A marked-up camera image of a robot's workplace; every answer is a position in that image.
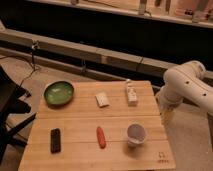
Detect white plastic bottle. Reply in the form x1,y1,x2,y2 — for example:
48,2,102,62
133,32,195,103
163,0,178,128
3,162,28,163
125,79,138,106

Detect red carrot toy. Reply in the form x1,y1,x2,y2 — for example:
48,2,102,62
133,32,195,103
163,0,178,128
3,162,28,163
96,127,106,149

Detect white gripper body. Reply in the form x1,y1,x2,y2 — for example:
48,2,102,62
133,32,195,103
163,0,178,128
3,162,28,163
159,102,174,125

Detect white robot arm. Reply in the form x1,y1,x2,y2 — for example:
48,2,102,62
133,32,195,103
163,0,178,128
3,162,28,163
156,61,213,150

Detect black cable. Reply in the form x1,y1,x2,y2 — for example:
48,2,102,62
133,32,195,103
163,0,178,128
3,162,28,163
0,41,43,88

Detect green bowl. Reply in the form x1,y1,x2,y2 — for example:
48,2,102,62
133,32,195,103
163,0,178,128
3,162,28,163
43,81,74,106

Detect black remote control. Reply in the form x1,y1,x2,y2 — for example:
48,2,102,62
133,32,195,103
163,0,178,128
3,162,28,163
50,128,61,153

